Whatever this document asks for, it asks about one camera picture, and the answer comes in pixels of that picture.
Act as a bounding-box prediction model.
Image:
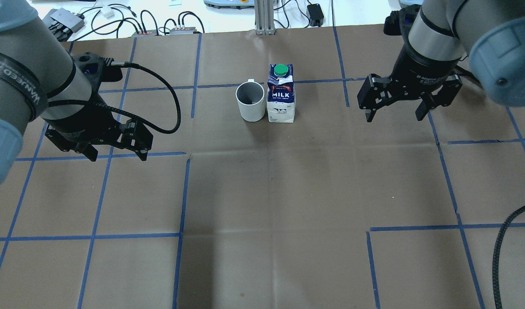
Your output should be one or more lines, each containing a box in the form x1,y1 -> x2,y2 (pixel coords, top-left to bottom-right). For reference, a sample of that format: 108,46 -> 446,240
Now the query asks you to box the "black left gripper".
45,97 -> 153,162

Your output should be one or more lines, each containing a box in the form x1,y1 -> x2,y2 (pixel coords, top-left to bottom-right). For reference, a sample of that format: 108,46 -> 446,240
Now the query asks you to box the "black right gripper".
357,45 -> 463,123

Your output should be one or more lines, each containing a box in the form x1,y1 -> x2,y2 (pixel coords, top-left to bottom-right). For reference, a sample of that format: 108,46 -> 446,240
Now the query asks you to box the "blue white milk carton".
266,64 -> 296,123

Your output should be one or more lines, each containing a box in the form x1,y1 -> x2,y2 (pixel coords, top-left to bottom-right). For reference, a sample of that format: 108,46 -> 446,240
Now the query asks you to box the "white mug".
235,79 -> 266,122

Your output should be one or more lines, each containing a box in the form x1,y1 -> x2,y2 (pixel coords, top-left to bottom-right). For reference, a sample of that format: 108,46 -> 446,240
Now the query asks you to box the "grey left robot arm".
0,0 -> 181,185

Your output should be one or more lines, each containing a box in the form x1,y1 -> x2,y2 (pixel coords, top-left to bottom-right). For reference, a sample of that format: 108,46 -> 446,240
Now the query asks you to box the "black power adapter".
306,3 -> 325,27

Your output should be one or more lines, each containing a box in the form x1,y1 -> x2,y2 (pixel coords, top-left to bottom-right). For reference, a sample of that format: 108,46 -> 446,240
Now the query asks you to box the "grey usb hub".
42,8 -> 85,33

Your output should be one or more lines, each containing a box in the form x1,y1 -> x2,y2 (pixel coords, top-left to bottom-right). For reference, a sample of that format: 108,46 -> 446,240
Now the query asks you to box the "blue teach pendant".
203,0 -> 260,9

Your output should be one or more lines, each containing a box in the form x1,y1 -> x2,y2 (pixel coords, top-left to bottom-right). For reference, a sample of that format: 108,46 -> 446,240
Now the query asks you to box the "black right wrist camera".
383,4 -> 422,38

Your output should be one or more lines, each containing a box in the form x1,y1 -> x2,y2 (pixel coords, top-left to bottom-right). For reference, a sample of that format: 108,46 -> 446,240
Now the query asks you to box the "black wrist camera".
383,4 -> 422,38
72,52 -> 123,91

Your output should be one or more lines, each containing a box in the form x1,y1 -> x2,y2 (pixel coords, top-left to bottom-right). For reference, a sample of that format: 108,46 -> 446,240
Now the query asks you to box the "aluminium frame post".
254,0 -> 275,35

